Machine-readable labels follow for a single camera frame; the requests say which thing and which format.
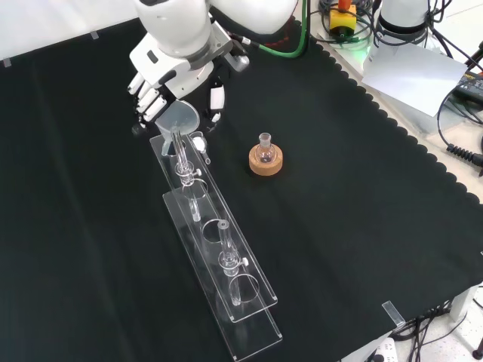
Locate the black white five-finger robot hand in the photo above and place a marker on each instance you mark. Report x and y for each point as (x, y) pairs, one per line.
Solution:
(170, 69)

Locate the translucent plastic funnel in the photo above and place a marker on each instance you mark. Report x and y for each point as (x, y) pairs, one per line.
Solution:
(181, 115)

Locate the clear acrylic funnel stand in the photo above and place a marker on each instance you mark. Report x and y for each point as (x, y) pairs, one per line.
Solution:
(226, 286)

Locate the clear cloth clip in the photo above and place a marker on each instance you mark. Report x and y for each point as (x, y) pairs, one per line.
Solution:
(7, 62)
(392, 313)
(94, 35)

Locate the small round-bottom glass flask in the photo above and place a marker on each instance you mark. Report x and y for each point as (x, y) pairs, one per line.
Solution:
(265, 152)

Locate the yellow stop button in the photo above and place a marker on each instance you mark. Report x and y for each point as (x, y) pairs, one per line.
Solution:
(342, 19)

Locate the black bench cloth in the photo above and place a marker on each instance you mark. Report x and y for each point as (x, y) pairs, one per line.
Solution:
(339, 226)

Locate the pale board sheet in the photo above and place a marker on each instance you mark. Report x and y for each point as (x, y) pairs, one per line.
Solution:
(411, 79)

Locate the black power adapter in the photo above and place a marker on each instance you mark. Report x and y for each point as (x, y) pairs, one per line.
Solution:
(471, 84)

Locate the white power strip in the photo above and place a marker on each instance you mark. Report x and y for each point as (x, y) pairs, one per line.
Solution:
(385, 350)

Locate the white table leg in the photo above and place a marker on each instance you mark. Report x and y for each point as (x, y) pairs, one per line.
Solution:
(466, 305)

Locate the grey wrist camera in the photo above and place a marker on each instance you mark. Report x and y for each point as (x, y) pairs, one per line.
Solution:
(238, 62)

